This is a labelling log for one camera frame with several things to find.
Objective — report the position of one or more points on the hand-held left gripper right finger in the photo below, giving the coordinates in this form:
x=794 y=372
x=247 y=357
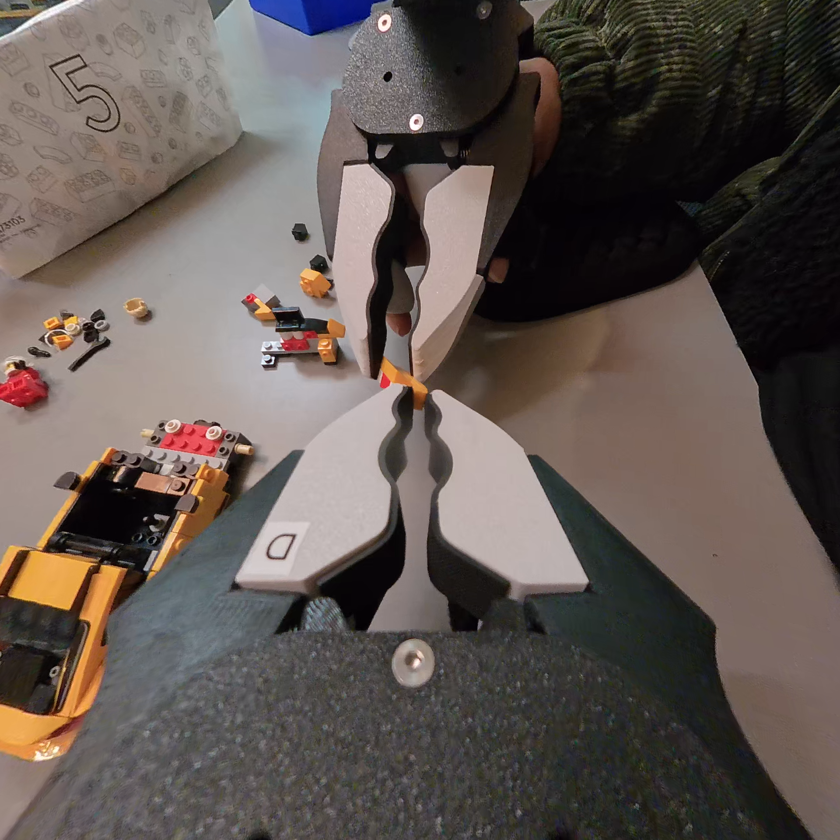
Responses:
x=505 y=518

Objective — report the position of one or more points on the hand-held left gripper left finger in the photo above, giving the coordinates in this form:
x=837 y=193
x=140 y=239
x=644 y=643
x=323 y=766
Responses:
x=328 y=505

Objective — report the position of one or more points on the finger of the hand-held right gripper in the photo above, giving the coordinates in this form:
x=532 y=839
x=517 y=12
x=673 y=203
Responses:
x=459 y=249
x=358 y=249

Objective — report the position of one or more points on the toy car section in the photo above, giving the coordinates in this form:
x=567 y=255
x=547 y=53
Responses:
x=298 y=341

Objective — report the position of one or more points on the yellow toy wedge piece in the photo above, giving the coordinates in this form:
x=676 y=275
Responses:
x=417 y=394

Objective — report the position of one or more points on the yellow toy brick car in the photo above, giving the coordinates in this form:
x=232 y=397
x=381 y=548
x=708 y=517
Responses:
x=52 y=590

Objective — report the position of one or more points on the person's right hand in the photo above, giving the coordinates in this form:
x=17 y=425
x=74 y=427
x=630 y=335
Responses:
x=548 y=118

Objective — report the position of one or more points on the small black toy brick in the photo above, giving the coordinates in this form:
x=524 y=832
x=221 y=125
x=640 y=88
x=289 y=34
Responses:
x=300 y=232
x=318 y=262

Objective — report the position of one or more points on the small yellow toy brick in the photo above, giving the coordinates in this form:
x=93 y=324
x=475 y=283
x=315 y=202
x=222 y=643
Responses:
x=315 y=283

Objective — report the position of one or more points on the blue plastic bin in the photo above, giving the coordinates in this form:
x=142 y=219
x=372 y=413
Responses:
x=308 y=13

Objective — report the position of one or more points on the tan round toy piece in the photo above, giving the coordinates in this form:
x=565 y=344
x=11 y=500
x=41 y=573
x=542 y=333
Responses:
x=136 y=308

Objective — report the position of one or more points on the white printed paper bag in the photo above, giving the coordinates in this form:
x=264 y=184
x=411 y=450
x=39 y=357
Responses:
x=131 y=164

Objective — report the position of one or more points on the black toy wrench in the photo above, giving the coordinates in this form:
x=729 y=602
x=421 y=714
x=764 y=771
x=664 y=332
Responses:
x=85 y=358

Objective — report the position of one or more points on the pile of small toy bricks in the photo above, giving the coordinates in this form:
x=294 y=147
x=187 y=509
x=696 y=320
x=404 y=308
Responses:
x=62 y=338

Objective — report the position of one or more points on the red toy minifigure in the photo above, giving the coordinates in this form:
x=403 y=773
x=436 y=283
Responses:
x=23 y=390

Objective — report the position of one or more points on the person's black clothing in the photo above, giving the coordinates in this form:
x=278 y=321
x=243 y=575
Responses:
x=787 y=295

